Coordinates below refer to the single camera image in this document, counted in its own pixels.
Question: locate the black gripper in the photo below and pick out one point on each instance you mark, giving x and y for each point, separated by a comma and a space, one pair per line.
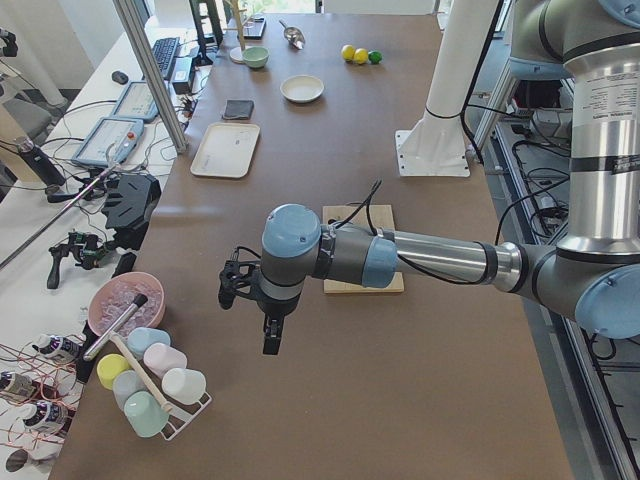
274, 307

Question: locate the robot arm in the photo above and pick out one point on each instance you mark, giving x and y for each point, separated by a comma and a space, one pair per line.
591, 275

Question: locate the cream rabbit tray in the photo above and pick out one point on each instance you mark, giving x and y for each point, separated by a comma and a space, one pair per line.
226, 150

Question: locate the white cup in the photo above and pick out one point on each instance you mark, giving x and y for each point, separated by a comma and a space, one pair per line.
186, 386

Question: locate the pink cup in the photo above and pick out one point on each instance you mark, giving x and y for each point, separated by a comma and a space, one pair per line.
159, 358

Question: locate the white cup rack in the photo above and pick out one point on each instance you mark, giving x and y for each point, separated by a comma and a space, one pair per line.
181, 416

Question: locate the metal muddler with black tip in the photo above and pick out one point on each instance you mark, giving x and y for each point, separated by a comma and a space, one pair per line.
139, 301

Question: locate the mint green cup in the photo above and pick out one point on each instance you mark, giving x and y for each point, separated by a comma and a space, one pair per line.
145, 414

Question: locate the grey blue cup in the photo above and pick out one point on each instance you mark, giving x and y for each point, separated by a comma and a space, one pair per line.
125, 385

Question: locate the wooden cutting board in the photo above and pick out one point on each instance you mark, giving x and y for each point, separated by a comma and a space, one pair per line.
381, 216

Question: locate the pink bowl with ice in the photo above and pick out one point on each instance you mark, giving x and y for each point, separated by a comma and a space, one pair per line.
114, 297

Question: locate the yellow cup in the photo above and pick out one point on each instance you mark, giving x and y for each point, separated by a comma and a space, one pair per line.
110, 367

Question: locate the black gripper stand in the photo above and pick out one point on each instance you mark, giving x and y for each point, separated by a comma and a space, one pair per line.
130, 201

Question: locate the dark grey cloth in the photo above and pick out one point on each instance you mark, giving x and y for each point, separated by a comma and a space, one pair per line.
236, 109

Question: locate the cream round plate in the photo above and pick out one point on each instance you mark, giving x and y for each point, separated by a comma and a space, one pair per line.
302, 89

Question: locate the teach pendant near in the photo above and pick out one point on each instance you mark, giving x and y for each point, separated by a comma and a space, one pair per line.
111, 140

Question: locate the teach pendant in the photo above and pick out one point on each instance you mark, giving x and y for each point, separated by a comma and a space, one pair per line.
136, 102
111, 140

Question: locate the teach pendant far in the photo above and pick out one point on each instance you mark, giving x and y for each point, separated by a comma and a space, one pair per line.
136, 102

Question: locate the green bowl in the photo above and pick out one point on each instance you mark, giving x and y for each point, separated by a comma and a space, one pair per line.
255, 57

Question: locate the black water bottle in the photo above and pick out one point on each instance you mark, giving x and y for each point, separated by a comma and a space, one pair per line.
38, 162

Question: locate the wooden cup tree stand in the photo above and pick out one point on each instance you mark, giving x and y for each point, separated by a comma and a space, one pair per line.
241, 18

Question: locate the yellow lemon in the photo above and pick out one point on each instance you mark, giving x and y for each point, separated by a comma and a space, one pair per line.
348, 52
360, 56

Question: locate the green lime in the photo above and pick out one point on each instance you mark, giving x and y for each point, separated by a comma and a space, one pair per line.
374, 57

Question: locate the black computer mouse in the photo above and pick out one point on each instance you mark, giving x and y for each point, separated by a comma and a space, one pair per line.
120, 77

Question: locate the metal scoop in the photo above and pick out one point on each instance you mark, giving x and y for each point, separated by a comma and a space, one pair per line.
293, 35

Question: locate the black keyboard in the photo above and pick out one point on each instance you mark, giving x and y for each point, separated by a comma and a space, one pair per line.
165, 51

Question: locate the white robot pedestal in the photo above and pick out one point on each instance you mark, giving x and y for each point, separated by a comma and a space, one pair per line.
435, 146

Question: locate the aluminium frame post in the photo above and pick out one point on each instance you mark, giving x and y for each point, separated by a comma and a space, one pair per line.
134, 28

